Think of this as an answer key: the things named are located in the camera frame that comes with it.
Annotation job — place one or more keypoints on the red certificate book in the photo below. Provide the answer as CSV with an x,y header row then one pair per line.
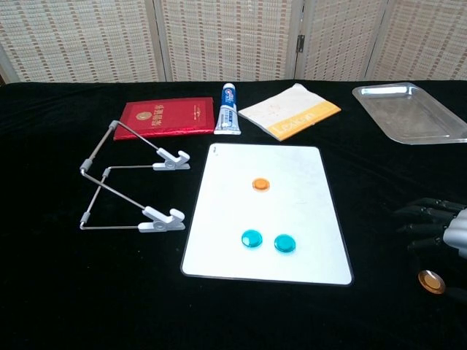
x,y
168,116

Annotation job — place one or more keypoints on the blue white toothpaste tube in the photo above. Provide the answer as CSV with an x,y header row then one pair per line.
x,y
228,116

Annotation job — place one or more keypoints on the black velvet tablecloth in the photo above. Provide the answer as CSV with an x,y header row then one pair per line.
x,y
73,291

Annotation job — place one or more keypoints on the orange disc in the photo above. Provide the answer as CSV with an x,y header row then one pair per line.
x,y
261,184
431,281

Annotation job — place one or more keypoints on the teal disc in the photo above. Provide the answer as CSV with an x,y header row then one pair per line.
x,y
251,238
285,243

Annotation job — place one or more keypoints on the white and yellow box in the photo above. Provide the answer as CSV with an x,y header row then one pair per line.
x,y
288,109

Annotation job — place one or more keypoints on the metal screen hinge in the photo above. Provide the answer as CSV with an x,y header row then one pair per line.
x,y
300,43

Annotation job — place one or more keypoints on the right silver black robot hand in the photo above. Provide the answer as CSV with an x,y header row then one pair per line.
x,y
454,229

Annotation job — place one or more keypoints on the woven folding screen panel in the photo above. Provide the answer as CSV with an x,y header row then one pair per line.
x,y
427,36
226,36
339,36
80,36

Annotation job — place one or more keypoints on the white magnetic board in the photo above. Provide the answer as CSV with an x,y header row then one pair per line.
x,y
303,204

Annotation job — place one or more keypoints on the stainless steel tray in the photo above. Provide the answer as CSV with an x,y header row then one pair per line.
x,y
412,113

